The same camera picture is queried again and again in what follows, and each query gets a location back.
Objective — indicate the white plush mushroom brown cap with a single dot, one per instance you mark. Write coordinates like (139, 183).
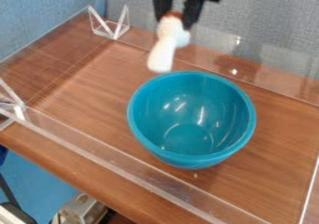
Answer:
(172, 38)

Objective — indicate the blue plastic bowl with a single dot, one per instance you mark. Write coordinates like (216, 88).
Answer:
(192, 118)

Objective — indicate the clear acrylic back barrier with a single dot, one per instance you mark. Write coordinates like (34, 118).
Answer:
(277, 62)

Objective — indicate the clear acrylic barrier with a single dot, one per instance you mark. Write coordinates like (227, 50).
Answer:
(277, 62)
(192, 199)

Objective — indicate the clear acrylic front barrier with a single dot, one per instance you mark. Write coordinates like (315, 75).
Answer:
(192, 199)

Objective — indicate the white device under table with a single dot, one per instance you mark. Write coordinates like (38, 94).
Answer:
(82, 210)

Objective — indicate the black stand leg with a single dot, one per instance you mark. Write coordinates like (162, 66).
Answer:
(11, 212)

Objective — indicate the clear acrylic corner bracket back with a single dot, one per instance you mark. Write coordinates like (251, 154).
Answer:
(107, 28)

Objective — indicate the clear acrylic corner bracket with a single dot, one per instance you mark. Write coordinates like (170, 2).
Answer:
(11, 104)
(107, 28)

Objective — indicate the clear acrylic corner bracket left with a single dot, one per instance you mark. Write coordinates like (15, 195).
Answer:
(11, 104)

